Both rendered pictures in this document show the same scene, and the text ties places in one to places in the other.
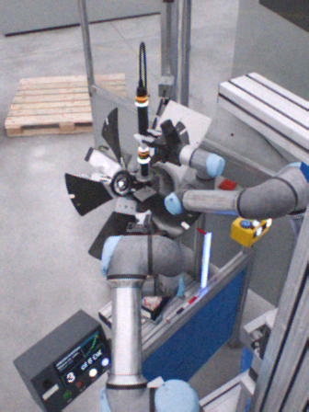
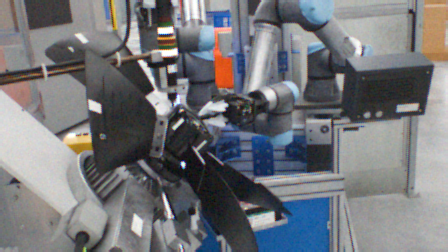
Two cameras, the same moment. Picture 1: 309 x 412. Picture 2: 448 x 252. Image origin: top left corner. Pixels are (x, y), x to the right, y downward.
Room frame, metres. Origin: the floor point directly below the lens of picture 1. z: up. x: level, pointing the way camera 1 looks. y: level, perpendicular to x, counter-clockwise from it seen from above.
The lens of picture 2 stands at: (2.26, 0.86, 1.53)
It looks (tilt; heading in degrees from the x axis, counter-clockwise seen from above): 17 degrees down; 220
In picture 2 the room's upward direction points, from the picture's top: 4 degrees counter-clockwise
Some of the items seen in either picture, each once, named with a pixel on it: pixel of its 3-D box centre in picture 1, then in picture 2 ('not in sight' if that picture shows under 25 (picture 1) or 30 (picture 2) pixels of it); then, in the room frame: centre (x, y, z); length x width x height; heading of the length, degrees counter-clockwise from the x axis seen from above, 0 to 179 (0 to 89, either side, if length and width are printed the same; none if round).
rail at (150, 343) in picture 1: (189, 307); (215, 195); (1.13, -0.15, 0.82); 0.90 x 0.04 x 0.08; 134
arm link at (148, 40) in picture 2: (201, 186); (158, 42); (1.28, -0.18, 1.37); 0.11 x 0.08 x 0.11; 132
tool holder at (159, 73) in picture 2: (144, 165); (166, 70); (1.46, 0.03, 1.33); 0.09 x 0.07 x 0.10; 169
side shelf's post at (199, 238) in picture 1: (199, 238); not in sight; (1.92, -0.28, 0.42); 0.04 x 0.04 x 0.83; 44
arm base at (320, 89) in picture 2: not in sight; (321, 85); (0.53, -0.05, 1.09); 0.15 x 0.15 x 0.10
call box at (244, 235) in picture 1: (250, 227); (90, 151); (1.40, -0.43, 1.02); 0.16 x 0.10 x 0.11; 134
